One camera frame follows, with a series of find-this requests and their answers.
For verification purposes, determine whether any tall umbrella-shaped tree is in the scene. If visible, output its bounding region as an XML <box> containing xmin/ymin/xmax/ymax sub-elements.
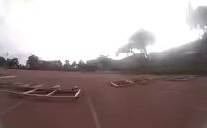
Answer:
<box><xmin>115</xmin><ymin>28</ymin><xmax>157</xmax><ymax>58</ymax></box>

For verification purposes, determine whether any row of trees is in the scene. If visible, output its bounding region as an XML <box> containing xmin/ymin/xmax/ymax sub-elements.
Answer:
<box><xmin>0</xmin><ymin>54</ymin><xmax>116</xmax><ymax>71</ymax></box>

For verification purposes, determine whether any grassy slope with bushes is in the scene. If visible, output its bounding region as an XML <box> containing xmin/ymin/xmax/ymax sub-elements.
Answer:
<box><xmin>114</xmin><ymin>36</ymin><xmax>207</xmax><ymax>75</ymax></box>

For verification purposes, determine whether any white wooden frame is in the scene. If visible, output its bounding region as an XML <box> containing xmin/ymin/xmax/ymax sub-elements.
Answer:
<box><xmin>167</xmin><ymin>74</ymin><xmax>195</xmax><ymax>82</ymax></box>
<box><xmin>128</xmin><ymin>77</ymin><xmax>151</xmax><ymax>85</ymax></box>
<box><xmin>11</xmin><ymin>85</ymin><xmax>82</xmax><ymax>100</ymax></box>
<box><xmin>110</xmin><ymin>79</ymin><xmax>136</xmax><ymax>89</ymax></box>

